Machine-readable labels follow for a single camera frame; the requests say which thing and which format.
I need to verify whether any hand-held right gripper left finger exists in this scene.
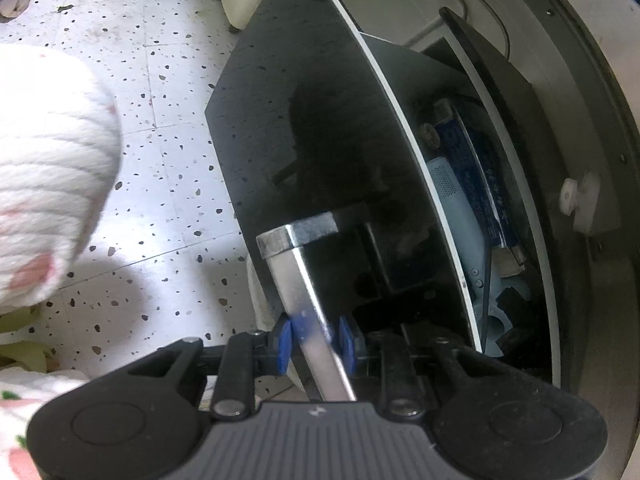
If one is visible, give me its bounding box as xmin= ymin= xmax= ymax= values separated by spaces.
xmin=125 ymin=312 xmax=293 ymax=422

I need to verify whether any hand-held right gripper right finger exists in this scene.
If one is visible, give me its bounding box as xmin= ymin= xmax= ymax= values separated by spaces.
xmin=339 ymin=316 xmax=508 ymax=422

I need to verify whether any black glass-front drawer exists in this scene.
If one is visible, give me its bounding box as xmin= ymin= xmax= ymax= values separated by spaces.
xmin=204 ymin=0 xmax=561 ymax=403

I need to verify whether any black plastic part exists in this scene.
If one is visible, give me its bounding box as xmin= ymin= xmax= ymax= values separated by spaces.
xmin=492 ymin=284 xmax=542 ymax=357

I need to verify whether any yellow green cloth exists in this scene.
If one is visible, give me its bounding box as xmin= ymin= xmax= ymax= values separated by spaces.
xmin=0 ymin=306 xmax=49 ymax=372

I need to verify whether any white plastic clip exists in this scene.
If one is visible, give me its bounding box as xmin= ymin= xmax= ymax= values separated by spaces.
xmin=559 ymin=172 xmax=602 ymax=234

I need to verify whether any grey cable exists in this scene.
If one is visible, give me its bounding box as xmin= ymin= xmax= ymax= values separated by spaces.
xmin=432 ymin=0 xmax=512 ymax=62

